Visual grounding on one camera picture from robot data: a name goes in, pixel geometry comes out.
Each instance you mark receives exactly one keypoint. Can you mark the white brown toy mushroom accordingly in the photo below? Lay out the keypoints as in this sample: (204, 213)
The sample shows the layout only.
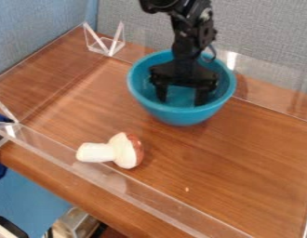
(122, 150)

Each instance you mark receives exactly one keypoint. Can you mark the clear acrylic front barrier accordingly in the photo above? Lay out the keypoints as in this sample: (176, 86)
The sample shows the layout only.
(148, 199)

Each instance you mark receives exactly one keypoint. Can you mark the clear acrylic barrier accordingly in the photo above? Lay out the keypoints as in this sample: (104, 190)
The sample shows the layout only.
(267, 84)
(148, 199)

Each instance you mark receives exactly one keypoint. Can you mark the clear acrylic back barrier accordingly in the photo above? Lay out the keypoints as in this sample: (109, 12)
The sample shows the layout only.
(267, 84)

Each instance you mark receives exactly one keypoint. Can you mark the metal table leg frame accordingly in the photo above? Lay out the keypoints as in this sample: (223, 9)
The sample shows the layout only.
(74, 224)

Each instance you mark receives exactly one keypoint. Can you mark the blue plastic bowl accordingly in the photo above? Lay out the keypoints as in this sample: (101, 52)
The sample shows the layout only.
(177, 111)

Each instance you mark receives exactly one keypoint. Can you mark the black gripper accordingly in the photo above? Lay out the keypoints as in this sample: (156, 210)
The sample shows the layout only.
(188, 73)

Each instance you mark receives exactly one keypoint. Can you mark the black white device corner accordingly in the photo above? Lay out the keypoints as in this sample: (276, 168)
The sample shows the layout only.
(9, 230)

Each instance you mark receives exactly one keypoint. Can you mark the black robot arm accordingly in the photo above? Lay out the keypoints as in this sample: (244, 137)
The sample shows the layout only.
(195, 33)

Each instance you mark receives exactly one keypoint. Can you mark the clear acrylic corner bracket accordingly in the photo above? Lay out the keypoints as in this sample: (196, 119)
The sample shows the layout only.
(102, 44)

